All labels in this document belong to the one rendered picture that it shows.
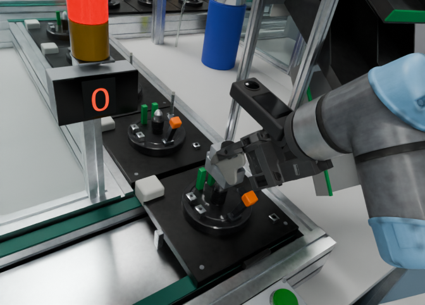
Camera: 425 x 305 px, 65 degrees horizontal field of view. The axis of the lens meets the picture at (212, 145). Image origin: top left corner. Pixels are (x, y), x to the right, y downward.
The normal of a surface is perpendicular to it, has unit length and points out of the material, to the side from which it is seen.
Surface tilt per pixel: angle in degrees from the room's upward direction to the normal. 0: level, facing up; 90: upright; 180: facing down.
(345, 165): 45
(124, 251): 0
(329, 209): 0
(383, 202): 83
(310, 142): 100
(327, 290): 0
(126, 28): 90
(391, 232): 83
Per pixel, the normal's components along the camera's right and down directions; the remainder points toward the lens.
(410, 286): 0.15, -0.80
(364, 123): -0.82, 0.02
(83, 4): 0.11, 0.60
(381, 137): -0.59, -0.07
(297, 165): -0.81, 0.24
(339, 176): 0.40, -0.15
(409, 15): 0.32, 0.87
